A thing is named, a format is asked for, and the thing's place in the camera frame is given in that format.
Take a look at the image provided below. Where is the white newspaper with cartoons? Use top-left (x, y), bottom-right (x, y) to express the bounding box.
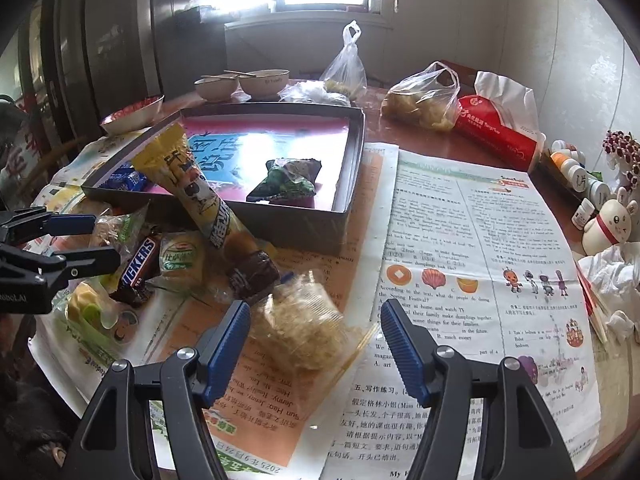
top-left (320, 152), bottom-right (601, 480)

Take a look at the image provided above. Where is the small white bottle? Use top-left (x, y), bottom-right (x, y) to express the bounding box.
top-left (571, 199), bottom-right (596, 228)

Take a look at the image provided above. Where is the long yellow snack packet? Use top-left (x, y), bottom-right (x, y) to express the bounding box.
top-left (131, 122), bottom-right (261, 261)

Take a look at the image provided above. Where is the clear crispy snack packet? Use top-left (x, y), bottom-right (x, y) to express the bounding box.
top-left (249, 270), bottom-right (373, 373)

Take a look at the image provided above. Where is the red white flower ornament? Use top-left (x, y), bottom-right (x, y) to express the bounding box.
top-left (601, 130), bottom-right (640, 188)

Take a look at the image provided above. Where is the grey cardboard box tray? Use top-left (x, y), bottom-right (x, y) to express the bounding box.
top-left (81, 102), bottom-right (367, 257)

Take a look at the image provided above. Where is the plastic bag with yellow food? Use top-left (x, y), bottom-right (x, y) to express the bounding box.
top-left (381, 61), bottom-right (461, 132)

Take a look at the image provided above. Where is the tied clear plastic bag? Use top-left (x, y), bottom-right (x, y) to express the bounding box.
top-left (320, 21), bottom-right (368, 101)

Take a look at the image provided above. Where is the crumpled clear plastic bag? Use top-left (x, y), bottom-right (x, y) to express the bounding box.
top-left (277, 80), bottom-right (353, 107)

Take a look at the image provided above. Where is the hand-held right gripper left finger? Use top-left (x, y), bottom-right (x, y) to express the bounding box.
top-left (65, 300), bottom-right (252, 480)

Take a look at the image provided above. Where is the dark green snack packet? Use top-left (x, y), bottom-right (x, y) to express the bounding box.
top-left (246, 157), bottom-right (323, 204)

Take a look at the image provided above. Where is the cream rabbit figurine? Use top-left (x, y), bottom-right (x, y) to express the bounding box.
top-left (581, 187), bottom-right (640, 256)

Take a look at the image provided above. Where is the newspaper with orange panel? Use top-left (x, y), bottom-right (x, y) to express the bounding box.
top-left (145, 142), bottom-right (401, 476)

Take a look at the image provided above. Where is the dark brown snack packet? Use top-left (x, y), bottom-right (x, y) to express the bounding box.
top-left (225, 250), bottom-right (281, 306)

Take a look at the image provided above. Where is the beige ceramic bowl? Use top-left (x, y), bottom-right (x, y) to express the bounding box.
top-left (194, 76), bottom-right (241, 102)
top-left (237, 69), bottom-right (291, 101)

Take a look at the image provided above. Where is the red tissue pack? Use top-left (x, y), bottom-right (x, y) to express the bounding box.
top-left (452, 71), bottom-right (547, 172)

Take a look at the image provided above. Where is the blue candy wrapper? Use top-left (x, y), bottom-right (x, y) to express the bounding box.
top-left (97, 167), bottom-right (126, 191)
top-left (120, 167), bottom-right (147, 192)

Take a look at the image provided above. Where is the white medicine bottle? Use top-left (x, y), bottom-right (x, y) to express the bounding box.
top-left (550, 139), bottom-right (587, 161)
top-left (582, 177), bottom-right (612, 203)

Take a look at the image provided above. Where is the yellow green snack packet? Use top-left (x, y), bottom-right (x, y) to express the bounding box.
top-left (65, 280), bottom-right (141, 346)

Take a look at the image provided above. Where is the white bag with red print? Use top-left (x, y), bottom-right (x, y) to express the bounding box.
top-left (0, 95), bottom-right (66, 201)

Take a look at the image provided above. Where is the newspaper with yellow borders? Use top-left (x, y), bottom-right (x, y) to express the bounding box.
top-left (30, 130), bottom-right (166, 411)

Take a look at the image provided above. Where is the brown chocolate bar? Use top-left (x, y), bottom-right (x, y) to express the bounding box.
top-left (107, 234), bottom-right (161, 308)

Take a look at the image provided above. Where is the dark cloth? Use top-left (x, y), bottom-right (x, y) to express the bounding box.
top-left (0, 310), bottom-right (76, 480)

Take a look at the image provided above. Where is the clear pastry packet green label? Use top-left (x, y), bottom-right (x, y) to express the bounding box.
top-left (159, 230), bottom-right (208, 291)

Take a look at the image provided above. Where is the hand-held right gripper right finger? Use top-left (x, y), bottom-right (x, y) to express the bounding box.
top-left (380, 299), bottom-right (576, 480)

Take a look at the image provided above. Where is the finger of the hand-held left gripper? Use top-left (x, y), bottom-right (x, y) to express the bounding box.
top-left (0, 209), bottom-right (97, 246)
top-left (0, 244), bottom-right (122, 282)

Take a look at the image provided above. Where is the bowl with red pattern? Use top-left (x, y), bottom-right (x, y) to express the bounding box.
top-left (99, 94), bottom-right (165, 136)

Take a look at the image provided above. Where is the crumpled white tissue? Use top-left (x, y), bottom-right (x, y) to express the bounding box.
top-left (575, 242), bottom-right (640, 346)

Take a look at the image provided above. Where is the pale green snack packet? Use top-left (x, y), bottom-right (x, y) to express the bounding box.
top-left (92, 205), bottom-right (151, 261)

